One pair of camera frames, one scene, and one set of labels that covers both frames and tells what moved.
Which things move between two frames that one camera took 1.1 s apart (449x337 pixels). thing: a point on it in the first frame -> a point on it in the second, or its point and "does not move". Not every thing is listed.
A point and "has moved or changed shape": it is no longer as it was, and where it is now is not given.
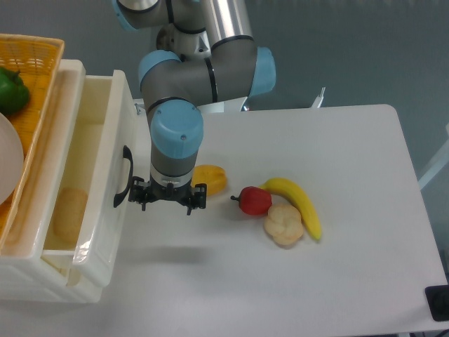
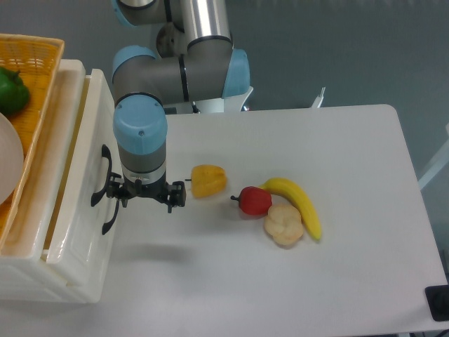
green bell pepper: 14,93 does not move
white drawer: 93,127 has moved or changed shape
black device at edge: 438,300 does not move
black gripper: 142,192 -> 158,189
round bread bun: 283,222 does not move
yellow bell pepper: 213,176 does not move
